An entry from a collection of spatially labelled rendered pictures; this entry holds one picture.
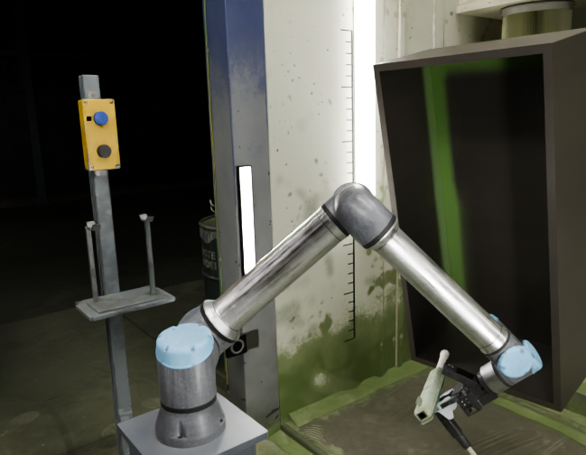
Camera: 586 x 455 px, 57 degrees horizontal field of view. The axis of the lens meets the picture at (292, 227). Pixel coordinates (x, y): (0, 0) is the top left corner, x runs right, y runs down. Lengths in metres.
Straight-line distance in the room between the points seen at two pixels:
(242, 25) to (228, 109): 0.33
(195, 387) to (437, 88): 1.45
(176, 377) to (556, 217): 1.17
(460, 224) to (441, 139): 0.37
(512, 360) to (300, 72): 1.48
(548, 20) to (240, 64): 1.59
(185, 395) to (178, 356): 0.11
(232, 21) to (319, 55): 0.45
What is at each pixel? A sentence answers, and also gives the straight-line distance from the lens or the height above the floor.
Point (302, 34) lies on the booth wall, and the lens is 2.46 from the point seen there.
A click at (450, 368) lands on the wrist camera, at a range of 1.81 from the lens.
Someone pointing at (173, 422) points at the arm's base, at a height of 0.70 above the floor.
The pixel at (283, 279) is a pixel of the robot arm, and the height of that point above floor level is 1.02.
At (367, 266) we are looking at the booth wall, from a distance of 2.80.
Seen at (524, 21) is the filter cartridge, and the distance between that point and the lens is 3.10.
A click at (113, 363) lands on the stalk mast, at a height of 0.49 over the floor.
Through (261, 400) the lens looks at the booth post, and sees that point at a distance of 2.59.
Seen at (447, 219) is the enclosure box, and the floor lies 1.02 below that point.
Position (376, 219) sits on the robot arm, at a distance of 1.36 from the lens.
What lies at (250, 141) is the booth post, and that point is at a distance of 2.27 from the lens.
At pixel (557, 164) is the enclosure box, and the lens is 1.74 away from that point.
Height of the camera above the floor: 1.47
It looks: 12 degrees down
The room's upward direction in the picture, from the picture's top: 2 degrees counter-clockwise
